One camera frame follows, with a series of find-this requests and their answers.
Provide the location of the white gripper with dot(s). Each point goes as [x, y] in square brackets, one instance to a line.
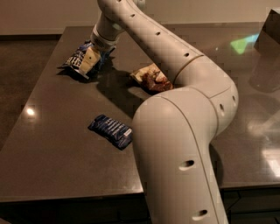
[101, 42]

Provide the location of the blue chip bag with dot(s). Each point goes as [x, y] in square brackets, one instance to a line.
[74, 61]

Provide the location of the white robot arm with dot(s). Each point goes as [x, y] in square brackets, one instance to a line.
[172, 130]

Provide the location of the brown and cream chip bag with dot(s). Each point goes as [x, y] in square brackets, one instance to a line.
[151, 79]

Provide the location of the blue rxbar blueberry bar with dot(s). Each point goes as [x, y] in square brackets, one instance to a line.
[118, 133]

